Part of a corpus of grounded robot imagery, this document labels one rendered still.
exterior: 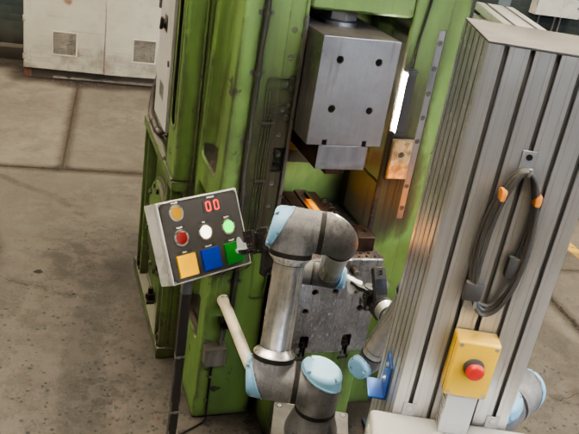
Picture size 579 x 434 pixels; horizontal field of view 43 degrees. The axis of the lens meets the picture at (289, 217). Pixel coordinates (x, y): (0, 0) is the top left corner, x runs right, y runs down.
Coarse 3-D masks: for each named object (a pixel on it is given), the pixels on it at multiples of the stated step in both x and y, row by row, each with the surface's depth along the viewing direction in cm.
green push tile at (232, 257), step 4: (224, 244) 257; (228, 244) 257; (232, 244) 258; (236, 244) 259; (224, 248) 256; (228, 248) 257; (232, 248) 258; (236, 248) 259; (228, 252) 257; (232, 252) 258; (236, 252) 259; (228, 256) 257; (232, 256) 258; (236, 256) 259; (240, 256) 260; (228, 260) 256; (232, 260) 257; (236, 260) 259; (240, 260) 260; (244, 260) 261; (228, 264) 256
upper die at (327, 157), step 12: (300, 144) 286; (324, 144) 270; (312, 156) 274; (324, 156) 271; (336, 156) 272; (348, 156) 274; (360, 156) 275; (324, 168) 273; (336, 168) 275; (348, 168) 276; (360, 168) 278
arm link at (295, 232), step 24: (288, 216) 190; (312, 216) 191; (288, 240) 190; (312, 240) 190; (288, 264) 192; (288, 288) 193; (288, 312) 194; (264, 336) 197; (288, 336) 196; (264, 360) 195; (288, 360) 196; (264, 384) 195; (288, 384) 196
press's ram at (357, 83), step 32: (320, 32) 254; (352, 32) 263; (320, 64) 254; (352, 64) 258; (384, 64) 261; (320, 96) 260; (352, 96) 263; (384, 96) 267; (320, 128) 265; (352, 128) 269
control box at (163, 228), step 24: (216, 192) 257; (168, 216) 243; (192, 216) 249; (216, 216) 256; (240, 216) 263; (168, 240) 242; (192, 240) 248; (216, 240) 255; (168, 264) 241; (240, 264) 261
